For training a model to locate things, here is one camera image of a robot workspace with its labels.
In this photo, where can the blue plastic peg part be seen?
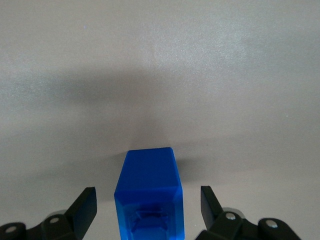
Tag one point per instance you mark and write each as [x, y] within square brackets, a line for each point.
[147, 175]

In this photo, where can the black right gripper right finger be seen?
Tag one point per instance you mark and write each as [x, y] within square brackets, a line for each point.
[212, 215]

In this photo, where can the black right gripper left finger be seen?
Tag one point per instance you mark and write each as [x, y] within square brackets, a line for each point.
[77, 217]

